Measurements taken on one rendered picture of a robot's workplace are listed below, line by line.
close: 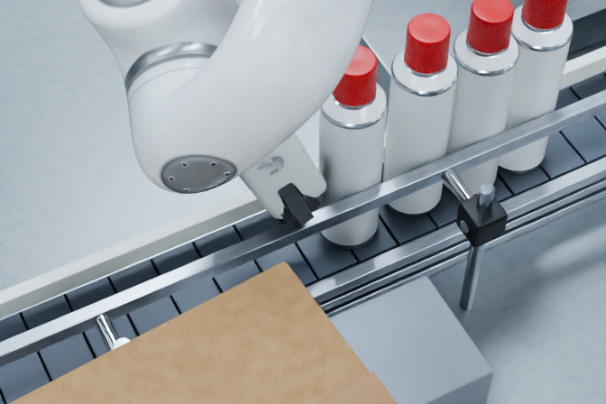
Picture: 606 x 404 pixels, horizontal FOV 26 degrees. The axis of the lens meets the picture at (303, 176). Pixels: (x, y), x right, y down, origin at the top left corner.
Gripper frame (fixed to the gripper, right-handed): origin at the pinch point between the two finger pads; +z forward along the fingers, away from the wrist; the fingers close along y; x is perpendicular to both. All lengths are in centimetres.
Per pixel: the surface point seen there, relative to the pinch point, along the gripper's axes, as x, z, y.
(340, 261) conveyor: -0.3, 6.8, -3.4
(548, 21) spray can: -24.1, -3.8, -1.8
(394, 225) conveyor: -5.8, 8.8, -2.3
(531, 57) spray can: -21.8, -1.1, -2.1
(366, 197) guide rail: -4.8, -0.2, -3.9
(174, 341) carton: 10.1, -22.5, -18.3
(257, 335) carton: 5.9, -20.9, -20.2
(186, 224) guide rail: 8.6, -0.1, 3.6
